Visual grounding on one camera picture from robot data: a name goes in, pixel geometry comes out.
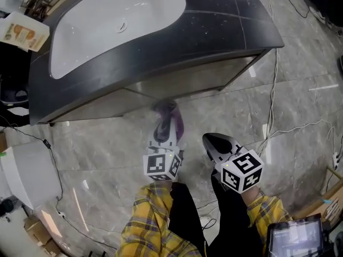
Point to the person's black trousers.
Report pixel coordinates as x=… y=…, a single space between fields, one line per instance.
x=233 y=223

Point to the white block cabinet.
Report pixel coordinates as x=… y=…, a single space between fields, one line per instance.
x=29 y=175

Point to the cardboard box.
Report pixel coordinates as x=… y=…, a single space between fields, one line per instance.
x=40 y=234

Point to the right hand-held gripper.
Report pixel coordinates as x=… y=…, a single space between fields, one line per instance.
x=241 y=170

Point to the person's right forearm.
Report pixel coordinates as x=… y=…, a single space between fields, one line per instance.
x=268 y=213

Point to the dark vanity cabinet black top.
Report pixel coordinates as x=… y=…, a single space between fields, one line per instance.
x=214 y=31

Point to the black touchscreen display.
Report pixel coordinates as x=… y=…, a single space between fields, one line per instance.
x=294 y=240

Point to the person's left forearm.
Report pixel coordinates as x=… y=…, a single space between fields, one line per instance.
x=150 y=218

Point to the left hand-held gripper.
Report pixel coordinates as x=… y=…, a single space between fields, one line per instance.
x=158 y=165

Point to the large pump bottle orange label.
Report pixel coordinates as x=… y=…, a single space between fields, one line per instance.
x=24 y=32

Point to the white sink basin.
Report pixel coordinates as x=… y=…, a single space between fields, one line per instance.
x=107 y=23

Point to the purple cloth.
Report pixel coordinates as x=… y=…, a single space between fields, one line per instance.
x=178 y=119

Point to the small teal tool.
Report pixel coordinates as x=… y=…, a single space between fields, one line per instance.
x=326 y=200

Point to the black round floor fan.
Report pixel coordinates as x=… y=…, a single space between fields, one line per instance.
x=6 y=206

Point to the person's yellow plaid shirt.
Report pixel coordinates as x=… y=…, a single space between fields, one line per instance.
x=182 y=248

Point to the white power strip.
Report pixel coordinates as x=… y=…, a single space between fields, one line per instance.
x=61 y=214
x=336 y=159

